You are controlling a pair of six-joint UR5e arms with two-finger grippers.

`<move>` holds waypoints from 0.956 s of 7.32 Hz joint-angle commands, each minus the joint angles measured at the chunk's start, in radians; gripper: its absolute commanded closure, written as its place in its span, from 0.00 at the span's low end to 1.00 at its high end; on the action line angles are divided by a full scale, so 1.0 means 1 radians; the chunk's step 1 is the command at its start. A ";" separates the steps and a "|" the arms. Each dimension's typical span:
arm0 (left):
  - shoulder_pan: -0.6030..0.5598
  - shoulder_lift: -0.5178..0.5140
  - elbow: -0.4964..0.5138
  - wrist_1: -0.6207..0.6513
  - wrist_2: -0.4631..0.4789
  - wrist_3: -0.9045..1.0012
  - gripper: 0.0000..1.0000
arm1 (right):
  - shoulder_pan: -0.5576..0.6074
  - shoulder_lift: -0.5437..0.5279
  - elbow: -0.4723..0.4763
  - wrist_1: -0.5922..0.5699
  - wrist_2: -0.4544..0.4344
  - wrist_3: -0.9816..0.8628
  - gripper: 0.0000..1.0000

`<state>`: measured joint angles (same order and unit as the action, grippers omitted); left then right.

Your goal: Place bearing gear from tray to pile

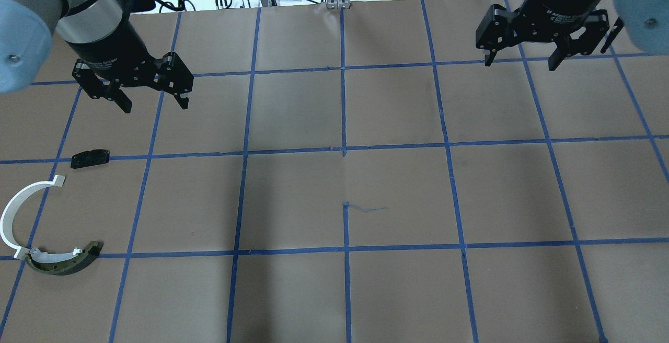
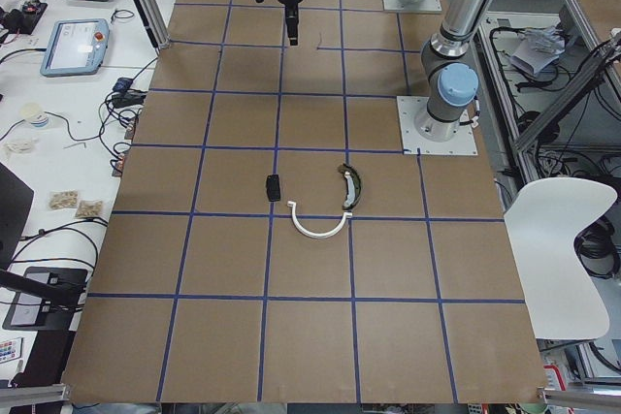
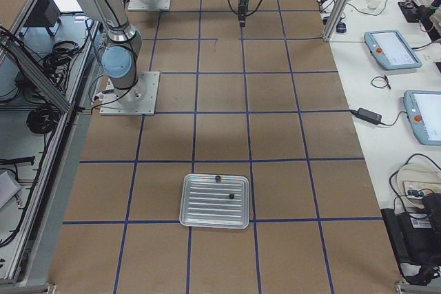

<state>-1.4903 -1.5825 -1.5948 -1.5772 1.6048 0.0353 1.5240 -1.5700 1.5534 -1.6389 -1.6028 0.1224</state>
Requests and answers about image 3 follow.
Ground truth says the silver ribbed metal tray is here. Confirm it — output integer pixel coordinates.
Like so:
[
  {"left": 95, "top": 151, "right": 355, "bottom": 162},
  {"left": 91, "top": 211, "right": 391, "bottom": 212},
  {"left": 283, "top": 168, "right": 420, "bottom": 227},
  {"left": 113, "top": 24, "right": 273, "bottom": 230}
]
[{"left": 179, "top": 174, "right": 249, "bottom": 229}]

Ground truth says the upper blue teach pendant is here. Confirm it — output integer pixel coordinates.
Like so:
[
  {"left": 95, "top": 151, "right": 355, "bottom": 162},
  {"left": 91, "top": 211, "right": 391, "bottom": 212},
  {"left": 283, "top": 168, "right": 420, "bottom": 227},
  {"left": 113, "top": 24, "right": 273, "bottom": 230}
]
[{"left": 364, "top": 30, "right": 422, "bottom": 70}]

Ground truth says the blue teach pendant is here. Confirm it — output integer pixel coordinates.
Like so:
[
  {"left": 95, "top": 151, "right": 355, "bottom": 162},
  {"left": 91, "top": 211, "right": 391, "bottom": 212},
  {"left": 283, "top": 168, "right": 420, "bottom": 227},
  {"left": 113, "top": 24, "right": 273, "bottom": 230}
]
[
  {"left": 364, "top": 30, "right": 422, "bottom": 70},
  {"left": 404, "top": 90, "right": 440, "bottom": 146}
]

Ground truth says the black power adapter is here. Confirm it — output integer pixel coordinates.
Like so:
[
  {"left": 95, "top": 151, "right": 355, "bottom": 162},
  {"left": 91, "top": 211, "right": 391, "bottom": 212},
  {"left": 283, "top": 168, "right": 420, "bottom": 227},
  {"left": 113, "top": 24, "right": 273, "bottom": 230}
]
[{"left": 356, "top": 108, "right": 382, "bottom": 125}]

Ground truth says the lower blue teach pendant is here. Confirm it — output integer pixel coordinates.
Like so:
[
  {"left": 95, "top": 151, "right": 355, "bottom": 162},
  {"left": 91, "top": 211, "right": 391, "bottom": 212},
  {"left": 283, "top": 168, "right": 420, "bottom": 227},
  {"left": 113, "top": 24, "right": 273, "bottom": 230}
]
[{"left": 404, "top": 90, "right": 440, "bottom": 146}]

